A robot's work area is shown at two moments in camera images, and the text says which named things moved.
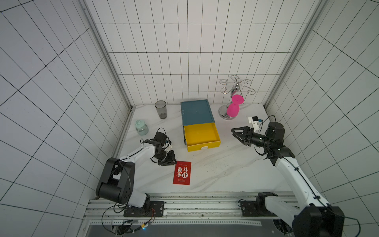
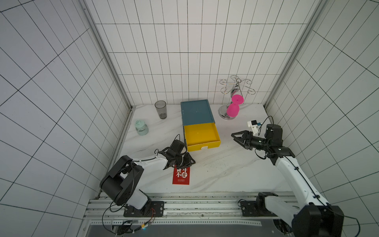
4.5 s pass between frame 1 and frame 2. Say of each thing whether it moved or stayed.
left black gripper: moved
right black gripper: stayed
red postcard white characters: stayed
